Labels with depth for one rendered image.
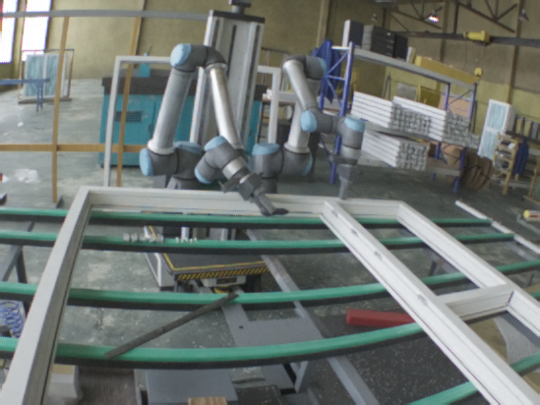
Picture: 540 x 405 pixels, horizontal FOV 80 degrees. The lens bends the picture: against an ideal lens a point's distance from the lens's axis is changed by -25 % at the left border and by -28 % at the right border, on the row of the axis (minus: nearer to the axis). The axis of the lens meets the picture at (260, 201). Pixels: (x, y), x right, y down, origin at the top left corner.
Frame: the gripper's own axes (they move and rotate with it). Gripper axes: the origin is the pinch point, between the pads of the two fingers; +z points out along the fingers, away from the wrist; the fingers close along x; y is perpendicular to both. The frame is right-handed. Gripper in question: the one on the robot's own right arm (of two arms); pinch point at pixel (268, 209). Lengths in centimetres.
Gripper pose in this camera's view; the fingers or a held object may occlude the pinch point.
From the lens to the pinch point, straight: 158.9
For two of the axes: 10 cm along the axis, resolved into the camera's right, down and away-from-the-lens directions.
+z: 6.2, 7.8, -0.9
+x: -2.8, 3.3, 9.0
